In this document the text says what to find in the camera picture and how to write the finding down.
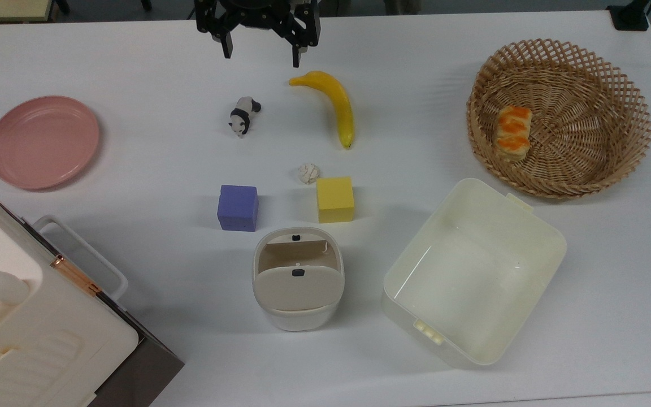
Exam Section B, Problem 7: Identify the small panda figurine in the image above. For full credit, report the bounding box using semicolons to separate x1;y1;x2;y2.
229;97;262;138

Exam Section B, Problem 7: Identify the purple foam cube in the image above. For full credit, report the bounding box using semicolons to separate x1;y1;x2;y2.
217;185;259;232

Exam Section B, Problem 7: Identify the white appliance with handle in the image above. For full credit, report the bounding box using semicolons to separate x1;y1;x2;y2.
0;175;185;407

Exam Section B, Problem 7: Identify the woven wicker basket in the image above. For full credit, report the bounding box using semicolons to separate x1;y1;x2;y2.
467;38;651;200

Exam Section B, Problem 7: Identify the orange-topped toy bread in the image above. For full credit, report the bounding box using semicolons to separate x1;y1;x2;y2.
496;105;533;162

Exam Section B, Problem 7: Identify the cream plastic tub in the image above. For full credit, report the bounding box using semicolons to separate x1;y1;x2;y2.
382;178;567;369

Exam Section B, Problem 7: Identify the wooden desk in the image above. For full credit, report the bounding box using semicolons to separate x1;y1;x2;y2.
0;0;55;24

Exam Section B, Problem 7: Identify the small white trash bin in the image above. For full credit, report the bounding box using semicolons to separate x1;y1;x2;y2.
252;227;345;332

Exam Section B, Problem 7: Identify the black clamp base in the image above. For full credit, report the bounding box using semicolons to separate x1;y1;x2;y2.
607;0;651;32

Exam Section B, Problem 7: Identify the yellow banana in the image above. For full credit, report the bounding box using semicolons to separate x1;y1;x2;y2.
289;71;355;149

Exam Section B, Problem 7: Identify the pink round plate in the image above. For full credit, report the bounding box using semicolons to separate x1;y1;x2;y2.
0;96;101;190

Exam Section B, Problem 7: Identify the yellow foam cube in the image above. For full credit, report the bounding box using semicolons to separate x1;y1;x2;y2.
316;177;355;224

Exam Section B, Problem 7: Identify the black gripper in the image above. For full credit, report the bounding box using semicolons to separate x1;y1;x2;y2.
194;0;322;68

